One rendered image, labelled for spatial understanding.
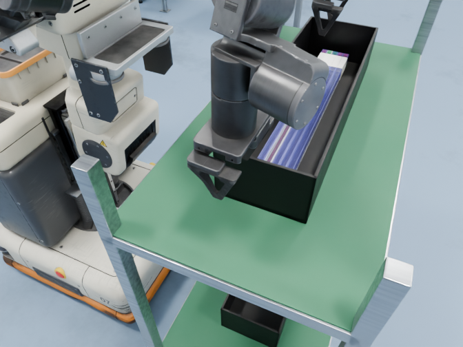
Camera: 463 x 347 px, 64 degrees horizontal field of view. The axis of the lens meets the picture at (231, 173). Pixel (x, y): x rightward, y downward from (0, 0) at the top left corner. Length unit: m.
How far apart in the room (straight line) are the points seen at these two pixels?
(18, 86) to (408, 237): 1.70
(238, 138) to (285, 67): 0.12
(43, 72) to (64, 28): 0.41
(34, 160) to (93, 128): 0.28
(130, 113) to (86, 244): 0.59
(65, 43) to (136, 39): 0.17
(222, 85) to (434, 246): 1.68
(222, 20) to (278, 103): 0.10
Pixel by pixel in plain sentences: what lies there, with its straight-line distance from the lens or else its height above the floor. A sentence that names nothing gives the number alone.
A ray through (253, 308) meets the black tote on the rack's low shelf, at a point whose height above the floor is 0.36.
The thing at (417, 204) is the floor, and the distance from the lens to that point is 2.13.
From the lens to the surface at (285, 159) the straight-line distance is 0.68.
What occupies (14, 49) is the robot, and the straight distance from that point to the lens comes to 0.87.
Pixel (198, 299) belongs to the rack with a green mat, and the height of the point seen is 0.35.
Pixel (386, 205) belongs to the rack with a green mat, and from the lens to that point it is 0.72.
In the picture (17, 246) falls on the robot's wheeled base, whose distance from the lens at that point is 1.65.
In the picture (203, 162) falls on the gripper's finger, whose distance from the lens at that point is 0.46.
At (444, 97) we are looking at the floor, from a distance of 3.03.
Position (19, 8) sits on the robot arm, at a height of 1.22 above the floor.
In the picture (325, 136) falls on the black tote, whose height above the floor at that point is 0.96.
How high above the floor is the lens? 1.46
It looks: 45 degrees down
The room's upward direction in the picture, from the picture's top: straight up
